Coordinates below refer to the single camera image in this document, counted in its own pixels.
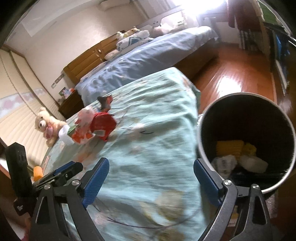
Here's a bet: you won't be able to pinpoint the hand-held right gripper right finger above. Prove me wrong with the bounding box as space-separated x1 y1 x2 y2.
193 158 272 241

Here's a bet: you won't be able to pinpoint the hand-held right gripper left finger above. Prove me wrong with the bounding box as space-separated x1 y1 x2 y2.
30 158 110 241

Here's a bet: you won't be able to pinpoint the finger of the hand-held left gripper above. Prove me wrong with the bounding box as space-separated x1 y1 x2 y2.
32 162 84 188
50 162 77 176

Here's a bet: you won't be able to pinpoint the white foam fruit net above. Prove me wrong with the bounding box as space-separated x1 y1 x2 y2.
58 125 74 145

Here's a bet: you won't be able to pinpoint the large orange foam net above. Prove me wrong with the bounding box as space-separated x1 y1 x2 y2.
216 140 244 156

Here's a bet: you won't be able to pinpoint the white carton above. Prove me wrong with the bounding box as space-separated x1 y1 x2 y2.
239 155 269 173

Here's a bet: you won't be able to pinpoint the black trash bin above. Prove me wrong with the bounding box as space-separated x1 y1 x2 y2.
196 92 296 194

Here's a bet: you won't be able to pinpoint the small orange foam net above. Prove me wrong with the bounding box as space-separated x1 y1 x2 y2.
33 166 44 181

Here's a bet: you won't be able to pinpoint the cream teddy bear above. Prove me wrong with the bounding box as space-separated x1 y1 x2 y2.
35 107 67 147

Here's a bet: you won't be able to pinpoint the pink pig plush red dress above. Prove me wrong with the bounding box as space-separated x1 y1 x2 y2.
72 108 99 145

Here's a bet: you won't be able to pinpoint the white slatted closet door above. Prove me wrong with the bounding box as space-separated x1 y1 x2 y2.
0 47 67 160

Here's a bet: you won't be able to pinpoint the wooden nightstand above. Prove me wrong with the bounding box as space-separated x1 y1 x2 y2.
58 89 85 120

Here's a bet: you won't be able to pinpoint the floral teal blanket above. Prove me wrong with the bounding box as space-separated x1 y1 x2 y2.
42 67 208 241

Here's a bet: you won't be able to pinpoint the dark crumpled wrapper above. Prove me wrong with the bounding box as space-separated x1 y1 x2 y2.
97 94 114 112

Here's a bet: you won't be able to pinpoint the wooden headboard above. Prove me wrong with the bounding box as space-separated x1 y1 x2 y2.
63 32 125 85

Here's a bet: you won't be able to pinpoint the white pillow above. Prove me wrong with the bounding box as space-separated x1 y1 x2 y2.
104 50 121 61

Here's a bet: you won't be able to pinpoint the bed with blue sheet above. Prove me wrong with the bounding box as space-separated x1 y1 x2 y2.
75 25 219 107

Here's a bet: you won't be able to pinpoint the black glass cabinet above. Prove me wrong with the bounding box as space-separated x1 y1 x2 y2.
261 21 292 95

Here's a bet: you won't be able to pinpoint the blue patterned pillow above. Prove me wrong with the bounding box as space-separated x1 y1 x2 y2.
116 30 151 52

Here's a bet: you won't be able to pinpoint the striped cloth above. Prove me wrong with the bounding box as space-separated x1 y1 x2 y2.
239 29 262 50

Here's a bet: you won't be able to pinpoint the pink plush toy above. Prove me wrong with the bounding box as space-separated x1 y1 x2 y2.
154 22 174 35

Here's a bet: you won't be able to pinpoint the white air conditioner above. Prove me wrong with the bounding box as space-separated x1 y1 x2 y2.
99 0 125 11

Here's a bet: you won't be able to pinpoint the dark red coat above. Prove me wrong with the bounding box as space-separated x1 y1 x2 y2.
228 0 257 30

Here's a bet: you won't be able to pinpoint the wall switches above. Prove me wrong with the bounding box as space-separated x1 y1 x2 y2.
51 74 65 90

